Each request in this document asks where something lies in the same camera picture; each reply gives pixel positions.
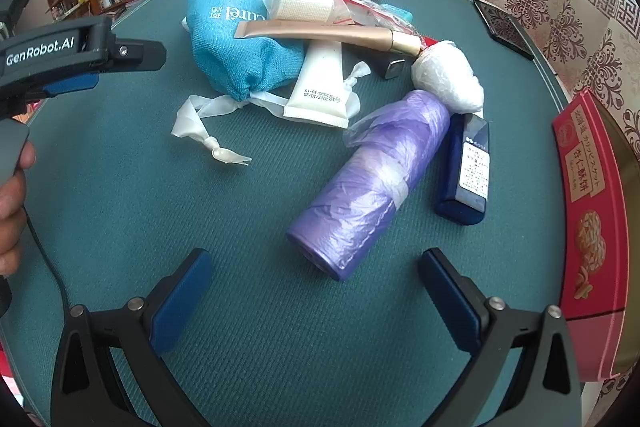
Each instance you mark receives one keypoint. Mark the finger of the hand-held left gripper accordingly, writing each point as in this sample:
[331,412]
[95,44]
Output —
[72,85]
[142,55]

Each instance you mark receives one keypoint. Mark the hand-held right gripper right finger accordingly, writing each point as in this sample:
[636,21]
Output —
[450,302]

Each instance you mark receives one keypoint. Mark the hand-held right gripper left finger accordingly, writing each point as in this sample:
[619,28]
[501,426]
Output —
[180,302]

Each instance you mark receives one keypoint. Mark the purple trash bag roll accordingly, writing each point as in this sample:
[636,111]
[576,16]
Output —
[360,187]

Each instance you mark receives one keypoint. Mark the red cookie box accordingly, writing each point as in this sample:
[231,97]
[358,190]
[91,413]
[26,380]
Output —
[585,207]

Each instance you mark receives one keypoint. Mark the green felt desktop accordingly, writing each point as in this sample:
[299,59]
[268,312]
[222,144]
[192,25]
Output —
[150,207]

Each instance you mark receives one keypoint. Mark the person's left hand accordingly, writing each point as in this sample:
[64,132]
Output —
[12,217]

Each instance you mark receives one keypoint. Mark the dark blue bottle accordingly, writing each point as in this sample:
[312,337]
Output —
[450,167]

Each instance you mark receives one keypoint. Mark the white cosmetic tube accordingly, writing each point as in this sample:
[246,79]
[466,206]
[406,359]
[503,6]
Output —
[320,82]

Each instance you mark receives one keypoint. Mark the gold cosmetic tube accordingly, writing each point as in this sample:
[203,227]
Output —
[325,34]

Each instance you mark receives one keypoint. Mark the white crumpled plastic bag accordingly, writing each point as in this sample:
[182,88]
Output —
[445,74]

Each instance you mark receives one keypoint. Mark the red snack packet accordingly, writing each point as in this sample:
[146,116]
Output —
[375,14]

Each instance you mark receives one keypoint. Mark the teal dental floss case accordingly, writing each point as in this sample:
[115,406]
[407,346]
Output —
[400,13]

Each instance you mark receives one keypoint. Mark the black phone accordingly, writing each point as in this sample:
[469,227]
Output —
[502,29]

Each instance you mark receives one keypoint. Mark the patterned curtain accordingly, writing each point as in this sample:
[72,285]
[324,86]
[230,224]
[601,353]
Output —
[550,7]

